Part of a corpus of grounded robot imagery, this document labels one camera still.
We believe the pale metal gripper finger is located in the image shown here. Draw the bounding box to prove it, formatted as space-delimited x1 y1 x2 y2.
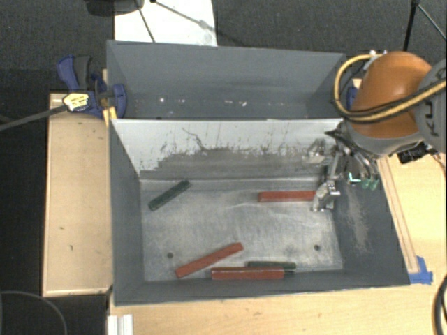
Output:
301 138 331 165
311 181 342 213

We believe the red-brown flat block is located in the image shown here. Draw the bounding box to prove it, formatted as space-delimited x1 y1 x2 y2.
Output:
210 266 286 281
174 241 244 279
257 190 317 203

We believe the dark green flat block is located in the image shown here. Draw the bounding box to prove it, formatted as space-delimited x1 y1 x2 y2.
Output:
147 179 192 212
247 260 298 271

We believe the grey metal bin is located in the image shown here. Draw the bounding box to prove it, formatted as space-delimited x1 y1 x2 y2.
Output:
105 39 411 307

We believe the pale wood flat board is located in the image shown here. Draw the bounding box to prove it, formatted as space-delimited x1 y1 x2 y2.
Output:
41 92 115 298

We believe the black cylinder on white bracket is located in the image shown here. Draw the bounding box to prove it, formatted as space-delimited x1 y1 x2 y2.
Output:
397 141 437 165

